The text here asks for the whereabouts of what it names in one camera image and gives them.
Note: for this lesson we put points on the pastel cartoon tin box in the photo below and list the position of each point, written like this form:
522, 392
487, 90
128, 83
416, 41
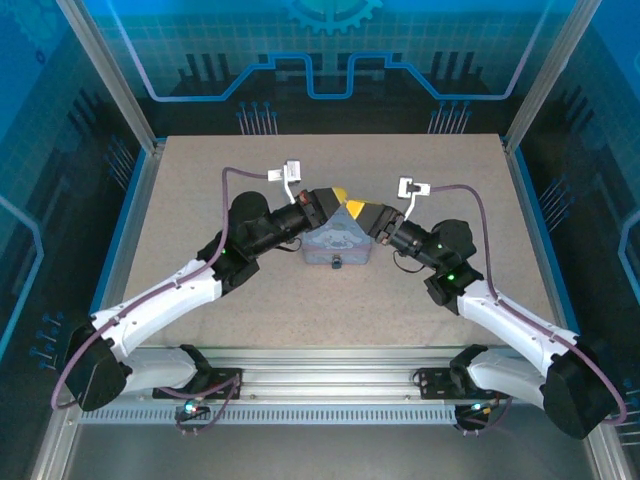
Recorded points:
335, 240

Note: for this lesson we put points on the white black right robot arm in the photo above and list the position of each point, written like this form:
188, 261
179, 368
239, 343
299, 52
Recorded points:
520, 335

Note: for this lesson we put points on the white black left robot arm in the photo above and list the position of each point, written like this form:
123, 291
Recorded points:
160, 320

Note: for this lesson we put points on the lit controller board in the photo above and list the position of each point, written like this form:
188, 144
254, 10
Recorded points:
195, 407
477, 409

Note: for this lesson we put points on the grey metal shelf panel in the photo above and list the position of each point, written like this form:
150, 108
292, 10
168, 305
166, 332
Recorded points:
325, 450

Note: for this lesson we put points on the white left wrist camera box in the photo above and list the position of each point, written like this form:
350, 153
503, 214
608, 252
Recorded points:
292, 170

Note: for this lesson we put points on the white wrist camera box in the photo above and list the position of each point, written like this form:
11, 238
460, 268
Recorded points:
292, 170
422, 189

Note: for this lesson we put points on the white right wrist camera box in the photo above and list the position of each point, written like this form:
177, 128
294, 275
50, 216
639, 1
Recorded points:
422, 189

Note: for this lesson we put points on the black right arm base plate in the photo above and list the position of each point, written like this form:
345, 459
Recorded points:
435, 385

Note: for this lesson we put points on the aluminium mounting rail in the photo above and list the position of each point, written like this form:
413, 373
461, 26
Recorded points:
325, 375

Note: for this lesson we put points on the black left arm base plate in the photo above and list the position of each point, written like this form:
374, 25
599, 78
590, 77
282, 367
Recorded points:
225, 387

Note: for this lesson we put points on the aluminium frame post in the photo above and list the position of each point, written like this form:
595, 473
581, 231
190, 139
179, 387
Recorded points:
545, 70
110, 80

